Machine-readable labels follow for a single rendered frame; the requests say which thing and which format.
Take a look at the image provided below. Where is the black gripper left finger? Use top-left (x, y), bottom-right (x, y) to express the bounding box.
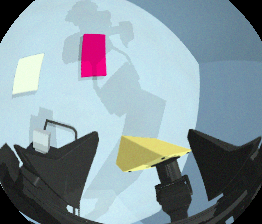
top-left (13, 131), bottom-right (99, 209)

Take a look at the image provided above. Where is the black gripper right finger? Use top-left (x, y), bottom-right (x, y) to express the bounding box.
top-left (187, 129), bottom-right (261, 201)

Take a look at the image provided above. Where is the pink rectangular block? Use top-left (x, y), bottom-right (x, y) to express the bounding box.
top-left (80, 34), bottom-right (107, 77)

